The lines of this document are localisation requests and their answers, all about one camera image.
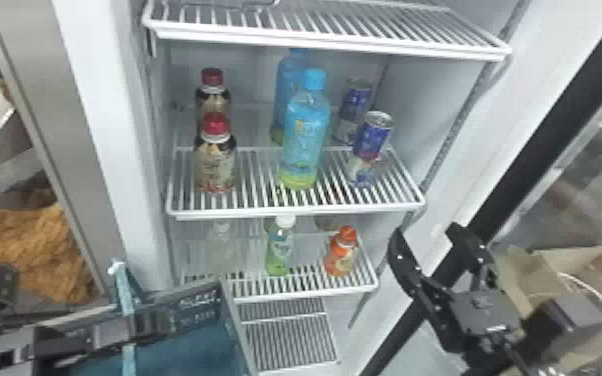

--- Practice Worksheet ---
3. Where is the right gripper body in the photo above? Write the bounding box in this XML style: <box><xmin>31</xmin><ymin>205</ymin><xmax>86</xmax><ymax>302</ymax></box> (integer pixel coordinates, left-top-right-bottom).
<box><xmin>436</xmin><ymin>288</ymin><xmax>524</xmax><ymax>354</ymax></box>

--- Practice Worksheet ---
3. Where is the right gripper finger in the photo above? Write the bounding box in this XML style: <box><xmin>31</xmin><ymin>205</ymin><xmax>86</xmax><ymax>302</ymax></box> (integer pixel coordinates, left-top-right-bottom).
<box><xmin>446</xmin><ymin>222</ymin><xmax>498</xmax><ymax>294</ymax></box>
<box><xmin>386</xmin><ymin>229</ymin><xmax>456</xmax><ymax>338</ymax></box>

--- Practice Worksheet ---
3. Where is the orange bottle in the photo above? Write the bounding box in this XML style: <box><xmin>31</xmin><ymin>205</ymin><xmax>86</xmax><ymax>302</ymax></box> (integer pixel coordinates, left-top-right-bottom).
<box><xmin>323</xmin><ymin>225</ymin><xmax>359</xmax><ymax>278</ymax></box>

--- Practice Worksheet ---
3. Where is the cardboard box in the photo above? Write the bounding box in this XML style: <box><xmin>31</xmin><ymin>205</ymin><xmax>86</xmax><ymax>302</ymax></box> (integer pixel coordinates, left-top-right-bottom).
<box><xmin>495</xmin><ymin>244</ymin><xmax>602</xmax><ymax>328</ymax></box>

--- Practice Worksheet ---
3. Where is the fridge door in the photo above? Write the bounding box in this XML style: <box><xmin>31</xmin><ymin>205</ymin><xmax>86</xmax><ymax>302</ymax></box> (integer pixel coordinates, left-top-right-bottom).
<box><xmin>361</xmin><ymin>0</ymin><xmax>602</xmax><ymax>376</ymax></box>

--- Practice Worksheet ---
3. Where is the green bottle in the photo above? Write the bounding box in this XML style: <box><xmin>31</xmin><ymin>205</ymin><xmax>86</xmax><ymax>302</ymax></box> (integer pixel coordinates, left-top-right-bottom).
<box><xmin>264</xmin><ymin>214</ymin><xmax>297</xmax><ymax>278</ymax></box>

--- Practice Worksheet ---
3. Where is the blue can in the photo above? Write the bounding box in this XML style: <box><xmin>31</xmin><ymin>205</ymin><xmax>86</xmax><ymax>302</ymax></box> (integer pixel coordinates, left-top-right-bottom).
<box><xmin>331</xmin><ymin>77</ymin><xmax>375</xmax><ymax>147</ymax></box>
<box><xmin>345</xmin><ymin>110</ymin><xmax>396</xmax><ymax>189</ymax></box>

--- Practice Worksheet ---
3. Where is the white fridge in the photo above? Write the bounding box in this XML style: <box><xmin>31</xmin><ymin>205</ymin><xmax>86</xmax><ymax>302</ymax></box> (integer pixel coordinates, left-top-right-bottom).
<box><xmin>0</xmin><ymin>0</ymin><xmax>602</xmax><ymax>376</ymax></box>

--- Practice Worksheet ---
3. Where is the blue bottle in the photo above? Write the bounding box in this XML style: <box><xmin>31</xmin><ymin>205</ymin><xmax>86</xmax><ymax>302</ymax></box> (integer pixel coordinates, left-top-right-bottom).
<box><xmin>278</xmin><ymin>68</ymin><xmax>333</xmax><ymax>192</ymax></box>
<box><xmin>269</xmin><ymin>48</ymin><xmax>313</xmax><ymax>147</ymax></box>

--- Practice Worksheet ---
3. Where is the clear bottle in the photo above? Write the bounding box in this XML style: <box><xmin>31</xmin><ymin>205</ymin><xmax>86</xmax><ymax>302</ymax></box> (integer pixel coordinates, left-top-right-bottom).
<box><xmin>204</xmin><ymin>219</ymin><xmax>240</xmax><ymax>275</ymax></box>

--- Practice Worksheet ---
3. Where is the blue basket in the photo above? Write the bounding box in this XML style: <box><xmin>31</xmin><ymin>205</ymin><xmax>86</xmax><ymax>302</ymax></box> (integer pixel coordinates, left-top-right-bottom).
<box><xmin>32</xmin><ymin>259</ymin><xmax>256</xmax><ymax>376</ymax></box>

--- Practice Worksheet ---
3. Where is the brown bottle red cap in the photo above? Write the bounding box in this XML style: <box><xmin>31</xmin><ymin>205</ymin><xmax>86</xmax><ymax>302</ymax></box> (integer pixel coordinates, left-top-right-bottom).
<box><xmin>191</xmin><ymin>111</ymin><xmax>239</xmax><ymax>195</ymax></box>
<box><xmin>194</xmin><ymin>67</ymin><xmax>232</xmax><ymax>125</ymax></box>

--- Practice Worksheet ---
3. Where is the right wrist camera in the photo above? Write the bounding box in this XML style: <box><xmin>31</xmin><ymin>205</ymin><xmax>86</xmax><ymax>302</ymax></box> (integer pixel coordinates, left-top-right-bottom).
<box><xmin>528</xmin><ymin>292</ymin><xmax>602</xmax><ymax>344</ymax></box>

